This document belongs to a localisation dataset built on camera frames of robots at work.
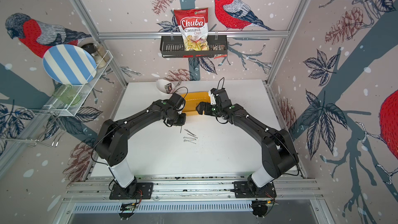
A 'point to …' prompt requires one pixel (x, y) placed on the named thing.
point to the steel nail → (181, 129)
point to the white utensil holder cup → (160, 84)
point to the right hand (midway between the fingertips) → (202, 108)
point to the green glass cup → (65, 93)
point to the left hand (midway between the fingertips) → (186, 120)
